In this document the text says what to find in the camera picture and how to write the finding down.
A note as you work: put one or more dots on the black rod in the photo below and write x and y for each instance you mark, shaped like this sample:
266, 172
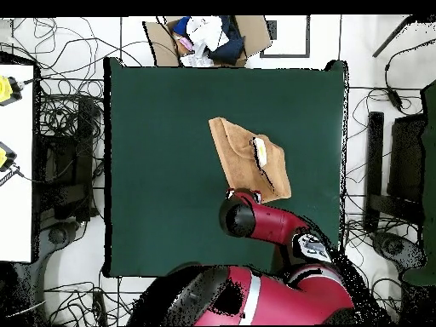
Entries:
391, 37

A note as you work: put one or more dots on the dark green table cloth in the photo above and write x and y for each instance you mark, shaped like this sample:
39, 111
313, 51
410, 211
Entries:
163, 153

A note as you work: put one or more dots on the pink garment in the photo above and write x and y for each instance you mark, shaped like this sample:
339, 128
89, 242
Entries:
186, 42

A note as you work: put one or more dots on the navy blue garment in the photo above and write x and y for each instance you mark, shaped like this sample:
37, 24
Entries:
228, 51

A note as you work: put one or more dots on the orange-brown towel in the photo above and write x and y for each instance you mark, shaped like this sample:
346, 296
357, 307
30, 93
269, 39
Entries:
235, 153

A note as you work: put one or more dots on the black rectangular floor frame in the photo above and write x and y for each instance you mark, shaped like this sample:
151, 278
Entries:
308, 37

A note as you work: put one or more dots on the black chair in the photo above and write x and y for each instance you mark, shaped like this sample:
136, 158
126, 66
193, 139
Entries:
405, 156

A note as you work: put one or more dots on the black power adapter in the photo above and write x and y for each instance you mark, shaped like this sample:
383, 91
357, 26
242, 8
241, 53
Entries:
395, 98

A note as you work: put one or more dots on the black equipment stand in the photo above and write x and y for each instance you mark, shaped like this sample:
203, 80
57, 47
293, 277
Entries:
64, 163

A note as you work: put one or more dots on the white garment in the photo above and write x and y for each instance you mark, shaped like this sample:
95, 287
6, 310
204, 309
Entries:
206, 30

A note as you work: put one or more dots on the white table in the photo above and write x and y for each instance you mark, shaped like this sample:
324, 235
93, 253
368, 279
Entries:
15, 204

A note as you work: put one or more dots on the green cloth-covered table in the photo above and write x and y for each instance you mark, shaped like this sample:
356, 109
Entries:
430, 170

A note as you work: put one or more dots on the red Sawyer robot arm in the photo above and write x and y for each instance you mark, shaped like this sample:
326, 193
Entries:
272, 224

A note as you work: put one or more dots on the yellow and black device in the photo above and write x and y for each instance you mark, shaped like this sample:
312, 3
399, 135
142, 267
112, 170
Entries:
6, 90
5, 156

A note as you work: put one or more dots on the brown cardboard box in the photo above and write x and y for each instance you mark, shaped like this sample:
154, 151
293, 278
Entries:
160, 44

